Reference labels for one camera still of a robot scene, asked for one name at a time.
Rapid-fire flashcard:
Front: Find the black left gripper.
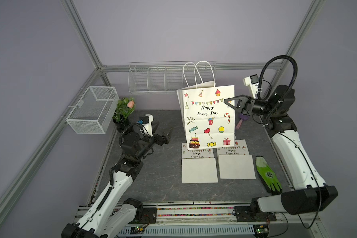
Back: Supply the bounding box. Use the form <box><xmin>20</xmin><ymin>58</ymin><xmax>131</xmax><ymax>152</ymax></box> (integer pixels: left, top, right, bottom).
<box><xmin>136</xmin><ymin>121</ymin><xmax>173</xmax><ymax>160</ymax></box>

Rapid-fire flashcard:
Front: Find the small white party paper bag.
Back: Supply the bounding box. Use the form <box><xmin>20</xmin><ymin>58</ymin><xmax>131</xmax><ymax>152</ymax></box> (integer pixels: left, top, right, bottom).
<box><xmin>181</xmin><ymin>143</ymin><xmax>218</xmax><ymax>184</ymax></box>

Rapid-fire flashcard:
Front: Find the large white party paper bag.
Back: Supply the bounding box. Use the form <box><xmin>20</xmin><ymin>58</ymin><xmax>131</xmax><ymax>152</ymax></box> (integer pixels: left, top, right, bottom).
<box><xmin>217</xmin><ymin>139</ymin><xmax>256</xmax><ymax>179</ymax></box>

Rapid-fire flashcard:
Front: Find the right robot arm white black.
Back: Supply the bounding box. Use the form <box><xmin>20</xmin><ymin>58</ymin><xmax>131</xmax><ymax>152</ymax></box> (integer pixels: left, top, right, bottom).
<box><xmin>224</xmin><ymin>55</ymin><xmax>338</xmax><ymax>215</ymax></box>

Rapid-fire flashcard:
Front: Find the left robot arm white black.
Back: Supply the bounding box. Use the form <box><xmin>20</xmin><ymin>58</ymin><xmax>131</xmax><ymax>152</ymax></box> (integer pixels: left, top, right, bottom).
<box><xmin>61</xmin><ymin>123</ymin><xmax>173</xmax><ymax>238</ymax></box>

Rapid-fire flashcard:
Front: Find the pink purple toy rake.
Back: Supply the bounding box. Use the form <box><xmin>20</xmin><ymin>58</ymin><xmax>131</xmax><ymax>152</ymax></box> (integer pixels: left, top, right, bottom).
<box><xmin>235</xmin><ymin>114</ymin><xmax>250</xmax><ymax>130</ymax></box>

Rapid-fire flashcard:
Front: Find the potted plant with pink flower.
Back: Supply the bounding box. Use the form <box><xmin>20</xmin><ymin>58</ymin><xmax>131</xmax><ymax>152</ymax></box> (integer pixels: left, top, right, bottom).
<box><xmin>112</xmin><ymin>97</ymin><xmax>135</xmax><ymax>133</ymax></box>

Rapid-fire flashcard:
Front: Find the green black work glove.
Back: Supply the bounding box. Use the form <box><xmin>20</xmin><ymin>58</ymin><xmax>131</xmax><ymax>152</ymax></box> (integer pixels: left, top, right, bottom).
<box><xmin>255</xmin><ymin>156</ymin><xmax>283</xmax><ymax>195</ymax></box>

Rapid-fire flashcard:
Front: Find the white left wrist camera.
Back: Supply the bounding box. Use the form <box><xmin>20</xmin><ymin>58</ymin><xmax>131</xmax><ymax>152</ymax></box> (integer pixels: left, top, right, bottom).
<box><xmin>137</xmin><ymin>114</ymin><xmax>154</xmax><ymax>137</ymax></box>

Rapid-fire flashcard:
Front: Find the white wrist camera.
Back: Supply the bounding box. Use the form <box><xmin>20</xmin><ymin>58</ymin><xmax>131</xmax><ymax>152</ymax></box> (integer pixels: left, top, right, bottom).
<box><xmin>244</xmin><ymin>74</ymin><xmax>272</xmax><ymax>100</ymax></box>
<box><xmin>137</xmin><ymin>114</ymin><xmax>154</xmax><ymax>137</ymax></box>

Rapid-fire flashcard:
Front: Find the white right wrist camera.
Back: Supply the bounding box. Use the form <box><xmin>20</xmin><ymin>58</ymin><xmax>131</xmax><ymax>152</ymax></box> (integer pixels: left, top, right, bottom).
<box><xmin>244</xmin><ymin>74</ymin><xmax>272</xmax><ymax>100</ymax></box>

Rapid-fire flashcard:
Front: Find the white wire wall shelf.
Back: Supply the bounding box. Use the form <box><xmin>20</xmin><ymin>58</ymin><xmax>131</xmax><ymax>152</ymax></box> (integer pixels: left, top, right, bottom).
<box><xmin>128</xmin><ymin>61</ymin><xmax>217</xmax><ymax>93</ymax></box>

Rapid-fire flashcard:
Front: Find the white wire side basket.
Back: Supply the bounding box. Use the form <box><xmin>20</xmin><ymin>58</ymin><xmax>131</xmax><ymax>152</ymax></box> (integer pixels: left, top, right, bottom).
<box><xmin>65</xmin><ymin>86</ymin><xmax>119</xmax><ymax>134</ymax></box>

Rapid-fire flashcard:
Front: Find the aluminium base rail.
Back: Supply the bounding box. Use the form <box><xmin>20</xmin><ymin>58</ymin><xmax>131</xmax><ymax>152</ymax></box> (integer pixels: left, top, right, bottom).
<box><xmin>68</xmin><ymin>201</ymin><xmax>319</xmax><ymax>238</ymax></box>

